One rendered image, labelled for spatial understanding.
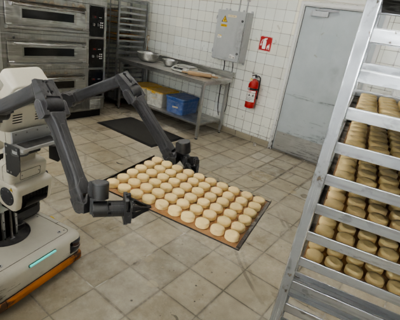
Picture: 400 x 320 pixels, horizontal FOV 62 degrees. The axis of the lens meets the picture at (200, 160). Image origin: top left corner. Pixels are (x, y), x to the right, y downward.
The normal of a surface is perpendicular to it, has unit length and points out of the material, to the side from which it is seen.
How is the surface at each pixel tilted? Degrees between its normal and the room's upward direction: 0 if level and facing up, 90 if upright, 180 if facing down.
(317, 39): 90
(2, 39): 90
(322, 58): 90
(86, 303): 0
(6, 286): 91
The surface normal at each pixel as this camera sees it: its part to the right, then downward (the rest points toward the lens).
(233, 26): -0.62, 0.22
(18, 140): 0.88, 0.30
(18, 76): 0.71, -0.47
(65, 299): 0.15, -0.91
